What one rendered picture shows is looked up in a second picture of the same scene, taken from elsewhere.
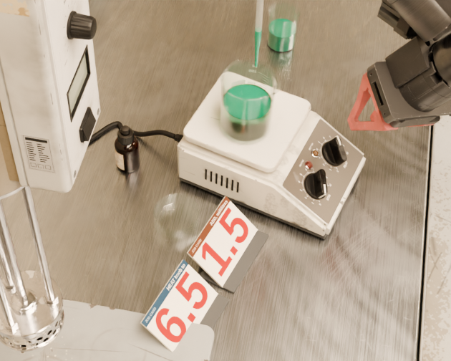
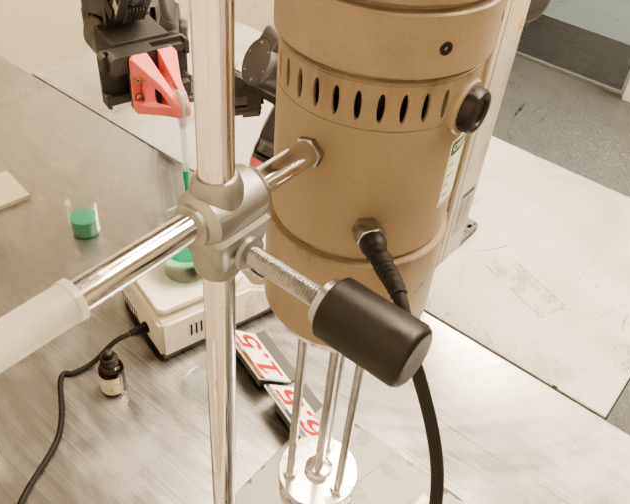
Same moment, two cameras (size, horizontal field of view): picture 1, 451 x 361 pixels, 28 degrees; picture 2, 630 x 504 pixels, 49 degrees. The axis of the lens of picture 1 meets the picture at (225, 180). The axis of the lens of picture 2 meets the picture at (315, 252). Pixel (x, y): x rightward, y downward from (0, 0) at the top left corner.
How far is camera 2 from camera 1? 56 cm
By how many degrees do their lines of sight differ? 42
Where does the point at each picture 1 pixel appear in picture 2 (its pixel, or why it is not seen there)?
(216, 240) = (256, 357)
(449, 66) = not seen: hidden behind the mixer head
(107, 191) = (131, 417)
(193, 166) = (179, 332)
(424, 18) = not seen: hidden behind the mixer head
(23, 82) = (487, 122)
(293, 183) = (253, 278)
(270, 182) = (245, 288)
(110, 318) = (271, 472)
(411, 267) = not seen: hidden behind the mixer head
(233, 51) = (63, 261)
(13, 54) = (495, 87)
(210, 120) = (163, 287)
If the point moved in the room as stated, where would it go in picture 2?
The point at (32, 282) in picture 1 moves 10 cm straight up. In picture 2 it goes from (300, 454) to (307, 383)
